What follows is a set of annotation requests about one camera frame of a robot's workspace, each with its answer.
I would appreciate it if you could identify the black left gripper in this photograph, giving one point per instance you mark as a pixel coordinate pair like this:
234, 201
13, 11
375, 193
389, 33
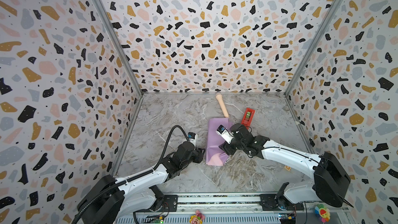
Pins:
198, 154

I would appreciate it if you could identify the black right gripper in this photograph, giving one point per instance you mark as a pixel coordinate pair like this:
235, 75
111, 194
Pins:
231, 143

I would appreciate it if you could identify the red tape dispenser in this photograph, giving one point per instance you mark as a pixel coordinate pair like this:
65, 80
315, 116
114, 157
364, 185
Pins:
247, 118

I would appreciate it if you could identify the pink wrapping paper sheet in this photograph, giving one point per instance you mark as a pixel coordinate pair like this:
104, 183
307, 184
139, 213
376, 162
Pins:
214, 155

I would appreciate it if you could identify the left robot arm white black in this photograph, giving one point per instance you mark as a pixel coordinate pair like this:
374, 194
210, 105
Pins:
111, 198

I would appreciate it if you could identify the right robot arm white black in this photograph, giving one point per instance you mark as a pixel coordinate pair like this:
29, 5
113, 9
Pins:
328, 181

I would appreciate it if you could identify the beige toy microphone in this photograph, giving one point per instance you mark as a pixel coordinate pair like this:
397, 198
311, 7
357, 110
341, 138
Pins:
224, 110

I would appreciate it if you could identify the pink yellow flower toy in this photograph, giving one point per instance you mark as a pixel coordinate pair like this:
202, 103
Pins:
197, 218

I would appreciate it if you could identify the rainbow flower toy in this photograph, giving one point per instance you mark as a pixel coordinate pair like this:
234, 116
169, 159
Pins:
322, 213

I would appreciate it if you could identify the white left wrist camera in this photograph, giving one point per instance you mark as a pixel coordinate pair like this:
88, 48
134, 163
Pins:
192, 138

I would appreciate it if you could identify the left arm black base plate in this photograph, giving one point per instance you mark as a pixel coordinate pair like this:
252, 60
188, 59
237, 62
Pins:
167, 204

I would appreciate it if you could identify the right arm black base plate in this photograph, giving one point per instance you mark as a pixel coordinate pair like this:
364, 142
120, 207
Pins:
273, 202

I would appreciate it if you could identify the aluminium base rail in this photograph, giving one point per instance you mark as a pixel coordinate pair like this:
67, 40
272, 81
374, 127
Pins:
234, 208

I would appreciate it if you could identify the aluminium corner post right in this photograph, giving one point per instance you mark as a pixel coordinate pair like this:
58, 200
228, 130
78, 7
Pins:
313, 44

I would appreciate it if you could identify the aluminium corner post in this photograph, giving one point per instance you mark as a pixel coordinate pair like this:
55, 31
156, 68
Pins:
115, 41
313, 44

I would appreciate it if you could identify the aluminium corner post left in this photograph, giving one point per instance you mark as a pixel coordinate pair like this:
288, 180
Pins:
115, 41

